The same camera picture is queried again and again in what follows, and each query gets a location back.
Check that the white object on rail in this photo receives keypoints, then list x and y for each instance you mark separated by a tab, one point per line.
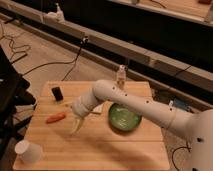
58	15

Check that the clear small bottle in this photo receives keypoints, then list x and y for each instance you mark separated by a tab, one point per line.
121	76

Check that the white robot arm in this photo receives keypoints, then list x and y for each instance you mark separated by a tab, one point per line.
194	128

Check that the orange carrot toy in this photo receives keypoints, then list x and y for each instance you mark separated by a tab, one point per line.
55	118

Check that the white sponge block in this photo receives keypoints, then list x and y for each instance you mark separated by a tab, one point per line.
98	109

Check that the black eraser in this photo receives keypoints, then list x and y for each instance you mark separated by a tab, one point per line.
57	93

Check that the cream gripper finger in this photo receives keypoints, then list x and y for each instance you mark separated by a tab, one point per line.
75	124
80	122

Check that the green round plate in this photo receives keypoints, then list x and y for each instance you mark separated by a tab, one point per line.
122	119

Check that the black chair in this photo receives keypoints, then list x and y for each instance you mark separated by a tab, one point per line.
13	93

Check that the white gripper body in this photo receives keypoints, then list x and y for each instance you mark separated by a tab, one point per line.
79	108

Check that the blue power box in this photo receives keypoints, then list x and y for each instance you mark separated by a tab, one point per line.
179	104

